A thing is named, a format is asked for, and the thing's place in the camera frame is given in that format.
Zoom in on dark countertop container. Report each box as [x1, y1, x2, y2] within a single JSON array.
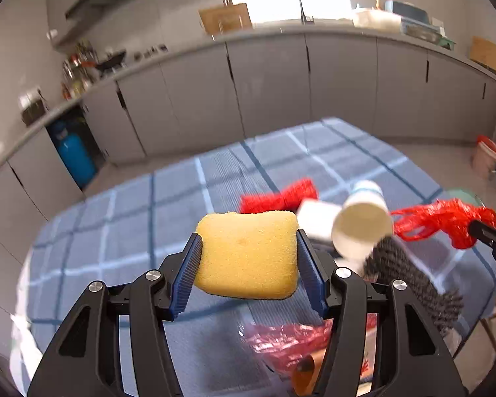
[[20, 89, 49, 127]]

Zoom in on red mesh scrubber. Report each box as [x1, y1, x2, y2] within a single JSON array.
[[239, 178, 319, 214]]

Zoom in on black bristle brush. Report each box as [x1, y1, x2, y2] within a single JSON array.
[[361, 234, 464, 333]]

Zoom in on group of seasoning bottles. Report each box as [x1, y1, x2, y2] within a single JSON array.
[[62, 41, 96, 100]]

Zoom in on black wok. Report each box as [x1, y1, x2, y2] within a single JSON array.
[[95, 50, 127, 73]]

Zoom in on yellow sponge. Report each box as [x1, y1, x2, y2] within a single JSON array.
[[194, 211, 299, 300]]

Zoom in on kitchen faucet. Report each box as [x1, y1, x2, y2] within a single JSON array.
[[282, 0, 315, 25]]

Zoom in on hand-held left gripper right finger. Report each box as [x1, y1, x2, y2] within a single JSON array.
[[296, 229, 468, 397]]

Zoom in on red transparent wrapper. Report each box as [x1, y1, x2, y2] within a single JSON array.
[[237, 314, 377, 381]]

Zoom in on pink bucket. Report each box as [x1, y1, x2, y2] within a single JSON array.
[[473, 134, 496, 180]]

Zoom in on white basin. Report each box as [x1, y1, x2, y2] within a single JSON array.
[[352, 6, 401, 30]]

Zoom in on blue plaid cloth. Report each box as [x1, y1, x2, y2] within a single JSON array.
[[10, 116, 496, 397]]

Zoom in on blue gas cylinder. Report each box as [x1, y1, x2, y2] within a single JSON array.
[[50, 121, 98, 189]]

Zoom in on metal colander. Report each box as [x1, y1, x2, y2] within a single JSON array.
[[401, 19, 445, 42]]

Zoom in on white block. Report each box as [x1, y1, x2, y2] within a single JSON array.
[[296, 198, 344, 244]]

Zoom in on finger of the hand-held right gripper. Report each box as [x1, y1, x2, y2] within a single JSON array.
[[469, 219, 496, 290]]

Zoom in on white paper cup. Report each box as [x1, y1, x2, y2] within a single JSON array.
[[332, 180, 394, 259]]

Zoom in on blue basin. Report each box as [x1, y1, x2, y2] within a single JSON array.
[[385, 0, 431, 25]]

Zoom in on large pale green basin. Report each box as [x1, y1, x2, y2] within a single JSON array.
[[448, 189, 482, 208]]

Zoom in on orange paper packet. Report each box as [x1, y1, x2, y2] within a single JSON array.
[[291, 349, 327, 397]]

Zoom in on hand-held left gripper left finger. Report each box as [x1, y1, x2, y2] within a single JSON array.
[[27, 233, 203, 397]]

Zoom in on grey kitchen cabinets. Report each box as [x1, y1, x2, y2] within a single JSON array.
[[0, 19, 496, 249]]

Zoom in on wooden cutting board with rack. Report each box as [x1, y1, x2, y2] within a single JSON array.
[[198, 3, 253, 35]]

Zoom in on red plastic bag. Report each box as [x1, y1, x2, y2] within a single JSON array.
[[391, 198, 496, 250]]

